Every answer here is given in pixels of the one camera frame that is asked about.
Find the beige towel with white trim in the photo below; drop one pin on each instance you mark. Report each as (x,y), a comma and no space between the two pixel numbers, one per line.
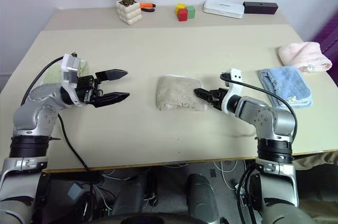
(174,92)

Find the pink fluffy towel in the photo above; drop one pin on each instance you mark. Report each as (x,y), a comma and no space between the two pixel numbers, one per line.
(301,55)

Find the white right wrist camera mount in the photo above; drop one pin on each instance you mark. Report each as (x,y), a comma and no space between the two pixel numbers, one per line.
(235,74)

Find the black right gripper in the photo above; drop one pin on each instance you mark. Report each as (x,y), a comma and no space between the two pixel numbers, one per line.
(218,98)

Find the dark rounded shape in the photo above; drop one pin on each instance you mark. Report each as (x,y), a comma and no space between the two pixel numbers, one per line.
(130,195)
(202,200)

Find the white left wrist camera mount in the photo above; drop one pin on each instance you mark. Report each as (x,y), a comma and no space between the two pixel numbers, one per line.
(70,68)

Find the blue cloth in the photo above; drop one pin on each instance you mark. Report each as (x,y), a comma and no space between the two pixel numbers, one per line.
(287,81)

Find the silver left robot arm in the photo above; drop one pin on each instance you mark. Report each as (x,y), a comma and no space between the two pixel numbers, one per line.
(34,118)

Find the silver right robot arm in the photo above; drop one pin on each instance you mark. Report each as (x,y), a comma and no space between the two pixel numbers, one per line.
(266,118)

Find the grey square box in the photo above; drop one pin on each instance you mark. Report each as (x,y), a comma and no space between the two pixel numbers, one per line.
(75,191)

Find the flat white box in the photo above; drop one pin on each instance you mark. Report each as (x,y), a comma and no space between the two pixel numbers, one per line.
(223,8)

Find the beige trouser fabric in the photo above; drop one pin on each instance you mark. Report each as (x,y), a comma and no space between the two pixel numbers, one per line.
(317,159)

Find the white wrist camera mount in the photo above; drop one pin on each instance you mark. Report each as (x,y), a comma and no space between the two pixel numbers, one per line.
(70,68)
(235,74)

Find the small black block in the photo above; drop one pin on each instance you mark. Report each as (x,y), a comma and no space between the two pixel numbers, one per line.
(212,173)

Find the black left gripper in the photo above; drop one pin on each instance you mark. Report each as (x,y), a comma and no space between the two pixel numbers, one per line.
(88,89)

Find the dark fabric object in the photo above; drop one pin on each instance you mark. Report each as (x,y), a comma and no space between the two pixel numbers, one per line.
(330,36)

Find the red wooden block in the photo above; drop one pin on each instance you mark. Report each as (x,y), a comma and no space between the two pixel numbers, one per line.
(182,15)

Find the yellow wooden block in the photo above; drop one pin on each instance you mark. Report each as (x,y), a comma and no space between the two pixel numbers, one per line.
(180,7)

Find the light green towel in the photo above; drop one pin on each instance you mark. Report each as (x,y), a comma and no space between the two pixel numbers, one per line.
(51,76)

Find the orange black marker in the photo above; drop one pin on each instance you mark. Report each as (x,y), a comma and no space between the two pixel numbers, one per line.
(146,5)

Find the long black box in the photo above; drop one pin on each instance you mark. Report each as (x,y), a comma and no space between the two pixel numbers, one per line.
(260,8)

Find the green wooden block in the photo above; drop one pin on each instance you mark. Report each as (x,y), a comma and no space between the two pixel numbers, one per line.
(191,12)

